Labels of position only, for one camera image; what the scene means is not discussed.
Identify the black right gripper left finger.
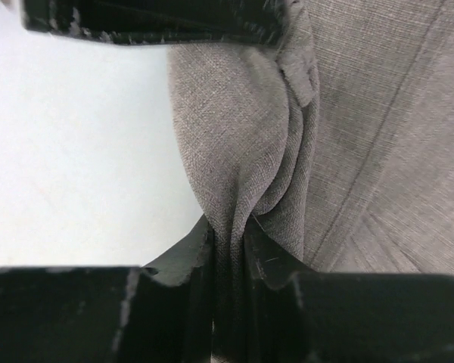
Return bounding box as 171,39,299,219
0,218,214,362

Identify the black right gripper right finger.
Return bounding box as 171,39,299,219
244,219,454,363

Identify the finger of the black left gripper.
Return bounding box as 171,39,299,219
20,0,288,47

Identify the grey cloth napkin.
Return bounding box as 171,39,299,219
168,1,454,362

